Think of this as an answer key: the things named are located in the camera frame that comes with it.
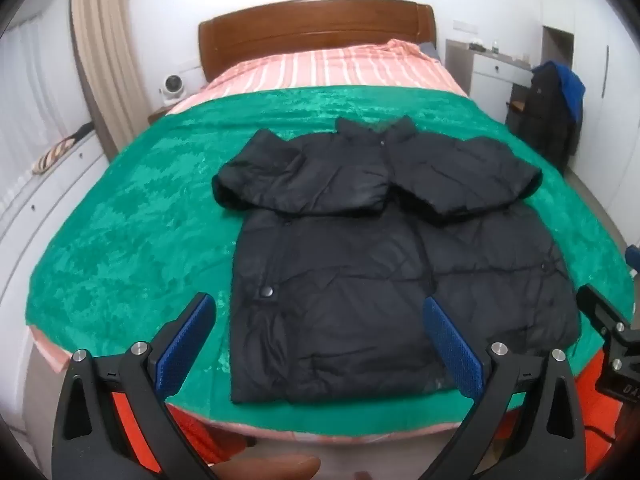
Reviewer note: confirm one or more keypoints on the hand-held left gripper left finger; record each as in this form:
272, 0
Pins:
182, 345

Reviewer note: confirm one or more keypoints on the black puffer jacket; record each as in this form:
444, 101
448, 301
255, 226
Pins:
350, 270

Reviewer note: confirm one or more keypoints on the white window seat cabinet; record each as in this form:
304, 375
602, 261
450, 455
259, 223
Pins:
45, 220

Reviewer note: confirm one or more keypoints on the white sheer curtain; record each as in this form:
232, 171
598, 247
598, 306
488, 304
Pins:
35, 85

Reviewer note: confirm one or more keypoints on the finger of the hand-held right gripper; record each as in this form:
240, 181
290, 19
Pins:
597, 307

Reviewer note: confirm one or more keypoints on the white wardrobe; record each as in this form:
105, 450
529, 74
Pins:
615, 110

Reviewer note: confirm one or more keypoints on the white round fan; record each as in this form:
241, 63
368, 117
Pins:
173, 86

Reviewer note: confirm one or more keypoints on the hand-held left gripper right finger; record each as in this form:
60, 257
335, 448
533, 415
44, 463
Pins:
455, 345

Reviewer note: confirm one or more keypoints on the dark wooden nightstand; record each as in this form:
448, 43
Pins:
159, 114

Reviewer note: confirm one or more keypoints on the green velvet blanket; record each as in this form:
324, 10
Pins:
125, 235

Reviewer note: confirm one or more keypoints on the person's left hand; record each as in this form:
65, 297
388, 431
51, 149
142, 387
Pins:
272, 467

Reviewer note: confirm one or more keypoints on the white desk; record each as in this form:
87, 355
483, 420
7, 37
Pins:
492, 72

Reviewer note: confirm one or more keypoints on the striped cushion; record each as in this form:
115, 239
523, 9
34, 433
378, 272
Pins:
52, 155

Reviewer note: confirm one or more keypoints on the blue garment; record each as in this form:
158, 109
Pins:
570, 85

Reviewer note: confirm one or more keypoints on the wooden headboard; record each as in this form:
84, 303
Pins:
300, 25

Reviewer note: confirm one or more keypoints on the beige curtain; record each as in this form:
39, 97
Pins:
100, 35

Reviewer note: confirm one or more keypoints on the orange garment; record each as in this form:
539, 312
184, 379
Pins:
195, 430

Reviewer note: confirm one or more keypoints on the dark clothes on chair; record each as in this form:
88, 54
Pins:
542, 115

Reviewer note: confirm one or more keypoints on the pink striped bed sheet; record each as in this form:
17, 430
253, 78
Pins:
325, 67

